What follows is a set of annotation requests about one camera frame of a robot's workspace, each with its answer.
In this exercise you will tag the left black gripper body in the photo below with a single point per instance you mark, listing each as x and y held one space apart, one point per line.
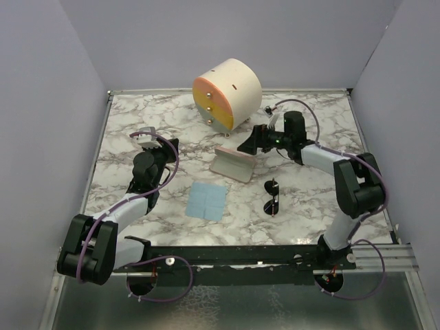
157 154

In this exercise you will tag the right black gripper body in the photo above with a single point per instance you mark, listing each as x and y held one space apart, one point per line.
273 139

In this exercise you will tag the pink glasses case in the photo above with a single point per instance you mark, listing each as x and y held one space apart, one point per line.
233 164

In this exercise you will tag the light blue cleaning cloth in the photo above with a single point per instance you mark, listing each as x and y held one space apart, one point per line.
206 201

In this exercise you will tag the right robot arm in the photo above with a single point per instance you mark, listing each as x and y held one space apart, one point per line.
359 188

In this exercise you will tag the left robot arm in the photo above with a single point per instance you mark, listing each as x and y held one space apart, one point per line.
91 250

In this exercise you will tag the black sunglasses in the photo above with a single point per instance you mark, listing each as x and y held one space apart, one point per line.
271 207

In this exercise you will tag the round cream drawer cabinet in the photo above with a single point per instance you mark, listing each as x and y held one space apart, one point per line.
227 95

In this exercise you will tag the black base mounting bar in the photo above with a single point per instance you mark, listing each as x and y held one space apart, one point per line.
233 265

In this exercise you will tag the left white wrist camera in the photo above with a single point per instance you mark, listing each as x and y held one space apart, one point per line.
146 138

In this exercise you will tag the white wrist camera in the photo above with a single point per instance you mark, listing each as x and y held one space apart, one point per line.
146 138
273 116

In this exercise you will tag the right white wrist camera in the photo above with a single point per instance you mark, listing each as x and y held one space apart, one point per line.
273 116

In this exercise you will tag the aluminium front rail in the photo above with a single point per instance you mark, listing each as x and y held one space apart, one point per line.
369 258

